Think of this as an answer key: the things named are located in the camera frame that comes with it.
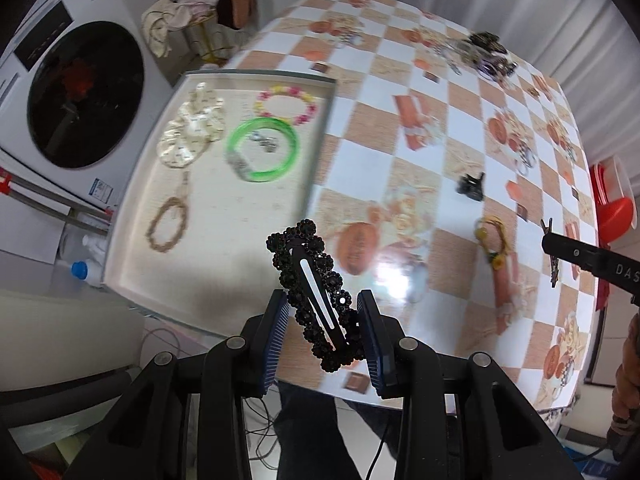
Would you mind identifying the tan braided rope bracelet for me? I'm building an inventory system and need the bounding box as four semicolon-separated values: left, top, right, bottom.
144;195;189;255

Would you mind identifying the small dark metal clip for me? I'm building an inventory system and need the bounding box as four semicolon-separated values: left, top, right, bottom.
540;218;560;288

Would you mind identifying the person's right hand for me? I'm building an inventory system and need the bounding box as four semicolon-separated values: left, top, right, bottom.
606;309;640;456

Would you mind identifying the checkered patterned tablecloth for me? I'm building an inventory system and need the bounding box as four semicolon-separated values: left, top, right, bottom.
232;0;597;410

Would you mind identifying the cream cloth bag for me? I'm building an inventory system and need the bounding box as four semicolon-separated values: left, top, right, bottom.
141;0;192;58

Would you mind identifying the pile of jewelry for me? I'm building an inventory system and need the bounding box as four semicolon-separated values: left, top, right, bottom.
435;32;518;82

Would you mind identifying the black claw hair clip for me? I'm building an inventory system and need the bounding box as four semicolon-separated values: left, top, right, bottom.
457;172;485;202

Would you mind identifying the white jewelry tray box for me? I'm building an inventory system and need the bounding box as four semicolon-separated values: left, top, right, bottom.
103;70;336;336

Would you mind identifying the silver chain brooch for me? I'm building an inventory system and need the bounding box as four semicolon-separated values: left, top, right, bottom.
250;131;279;153

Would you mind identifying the pink yellow bead bracelet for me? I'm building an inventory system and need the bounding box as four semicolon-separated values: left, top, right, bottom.
252;84;320;127

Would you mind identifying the red plastic bin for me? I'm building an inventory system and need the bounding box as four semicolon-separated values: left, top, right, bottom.
589;155;638;246

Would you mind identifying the cream polka dot scrunchie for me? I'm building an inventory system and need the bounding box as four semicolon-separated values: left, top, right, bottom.
156;81;227;169

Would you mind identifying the black beaded hair clip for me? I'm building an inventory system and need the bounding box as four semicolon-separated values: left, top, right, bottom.
266;219;364;373

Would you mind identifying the yellow hair tie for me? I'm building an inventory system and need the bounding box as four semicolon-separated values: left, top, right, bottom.
473;214;512;267

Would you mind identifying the green translucent bangle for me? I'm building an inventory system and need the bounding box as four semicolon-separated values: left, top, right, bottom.
224;117;299;183

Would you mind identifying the red handled mop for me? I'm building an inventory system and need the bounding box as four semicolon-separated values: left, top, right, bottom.
1;168;111;236

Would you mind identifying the blue capped bottle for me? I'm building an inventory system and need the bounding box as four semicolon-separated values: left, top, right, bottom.
70;235;107;288

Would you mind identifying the white washing machine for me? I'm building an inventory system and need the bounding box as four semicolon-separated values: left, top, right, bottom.
1;0;170;209

